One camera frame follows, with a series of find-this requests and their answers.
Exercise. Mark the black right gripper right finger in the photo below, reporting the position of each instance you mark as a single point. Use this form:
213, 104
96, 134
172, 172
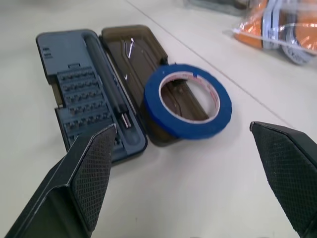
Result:
292, 168

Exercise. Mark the dark blue tool tray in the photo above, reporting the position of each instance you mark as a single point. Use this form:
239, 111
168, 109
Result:
67, 49

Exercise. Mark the blue tape roll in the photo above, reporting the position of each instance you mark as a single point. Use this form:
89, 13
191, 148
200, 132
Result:
153, 105

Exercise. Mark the plastic bag with orange insoles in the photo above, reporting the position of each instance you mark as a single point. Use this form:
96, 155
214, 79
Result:
250, 29

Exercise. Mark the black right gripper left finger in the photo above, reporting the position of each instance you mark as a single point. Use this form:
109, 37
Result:
84, 178

